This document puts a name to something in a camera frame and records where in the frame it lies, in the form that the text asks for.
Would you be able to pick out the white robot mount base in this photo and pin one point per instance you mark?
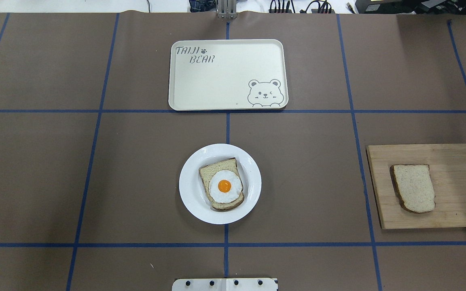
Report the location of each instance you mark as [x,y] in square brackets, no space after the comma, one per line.
[225,284]

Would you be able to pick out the bread slice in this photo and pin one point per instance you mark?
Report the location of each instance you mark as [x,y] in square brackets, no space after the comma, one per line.
[206,173]
[413,187]

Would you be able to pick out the white round plate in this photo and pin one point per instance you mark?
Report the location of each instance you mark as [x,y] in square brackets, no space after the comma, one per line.
[192,189]

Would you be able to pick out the cream bear serving tray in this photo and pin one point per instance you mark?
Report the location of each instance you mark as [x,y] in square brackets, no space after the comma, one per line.
[227,74]

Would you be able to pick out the wooden cutting board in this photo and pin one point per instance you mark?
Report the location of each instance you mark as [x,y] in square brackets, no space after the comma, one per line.
[447,165]

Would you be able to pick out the fried egg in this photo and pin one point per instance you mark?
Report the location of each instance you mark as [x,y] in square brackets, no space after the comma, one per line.
[225,186]

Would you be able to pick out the aluminium frame post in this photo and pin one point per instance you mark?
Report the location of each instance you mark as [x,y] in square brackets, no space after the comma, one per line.
[226,9]

